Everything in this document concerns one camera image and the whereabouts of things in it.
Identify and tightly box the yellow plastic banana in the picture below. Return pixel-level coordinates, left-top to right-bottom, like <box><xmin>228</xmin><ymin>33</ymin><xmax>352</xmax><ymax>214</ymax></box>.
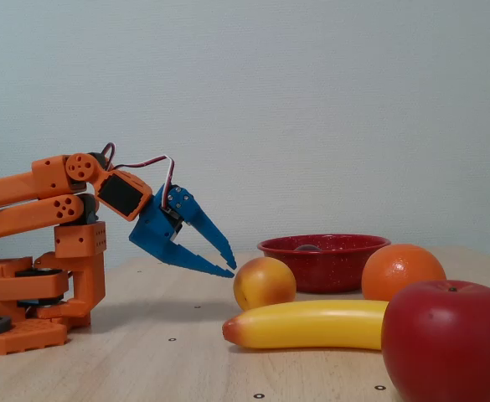
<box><xmin>221</xmin><ymin>299</ymin><xmax>390</xmax><ymax>351</ymax></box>

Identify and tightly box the red apple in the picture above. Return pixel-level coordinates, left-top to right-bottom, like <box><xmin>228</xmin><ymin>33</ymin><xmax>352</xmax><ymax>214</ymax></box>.
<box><xmin>380</xmin><ymin>279</ymin><xmax>490</xmax><ymax>402</ymax></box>

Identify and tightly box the orange fruit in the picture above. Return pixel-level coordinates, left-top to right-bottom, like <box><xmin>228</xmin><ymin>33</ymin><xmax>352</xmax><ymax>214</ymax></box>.
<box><xmin>360</xmin><ymin>244</ymin><xmax>447</xmax><ymax>302</ymax></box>

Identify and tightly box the orange lattice robot base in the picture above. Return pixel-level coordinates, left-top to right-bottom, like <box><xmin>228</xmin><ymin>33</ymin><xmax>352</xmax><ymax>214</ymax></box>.
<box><xmin>0</xmin><ymin>242</ymin><xmax>93</xmax><ymax>356</ymax></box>

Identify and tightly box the yellow orange peach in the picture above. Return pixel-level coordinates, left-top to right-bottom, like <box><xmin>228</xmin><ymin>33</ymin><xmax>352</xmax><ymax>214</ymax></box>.
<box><xmin>233</xmin><ymin>256</ymin><xmax>297</xmax><ymax>312</ymax></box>

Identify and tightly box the red speckled bowl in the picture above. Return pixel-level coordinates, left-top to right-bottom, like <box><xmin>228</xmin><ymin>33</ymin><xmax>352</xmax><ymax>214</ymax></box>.
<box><xmin>256</xmin><ymin>234</ymin><xmax>392</xmax><ymax>294</ymax></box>

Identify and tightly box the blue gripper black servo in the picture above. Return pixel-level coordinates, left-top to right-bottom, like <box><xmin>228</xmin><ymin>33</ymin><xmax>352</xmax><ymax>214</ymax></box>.
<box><xmin>128</xmin><ymin>183</ymin><xmax>238</xmax><ymax>278</ymax></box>

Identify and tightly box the red white black servo cable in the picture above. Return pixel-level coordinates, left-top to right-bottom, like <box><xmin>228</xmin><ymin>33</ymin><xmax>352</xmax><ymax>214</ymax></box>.
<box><xmin>101</xmin><ymin>142</ymin><xmax>177</xmax><ymax>198</ymax></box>

